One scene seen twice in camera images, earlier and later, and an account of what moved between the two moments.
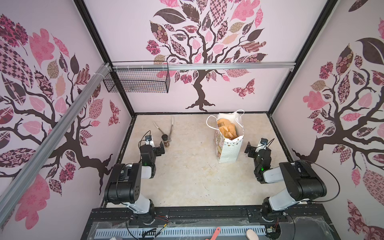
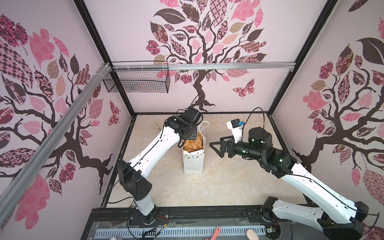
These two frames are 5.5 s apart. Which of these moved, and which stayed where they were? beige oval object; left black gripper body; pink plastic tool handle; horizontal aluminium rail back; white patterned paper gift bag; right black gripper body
Moved: white patterned paper gift bag; right black gripper body; left black gripper body
Stayed: beige oval object; pink plastic tool handle; horizontal aluminium rail back
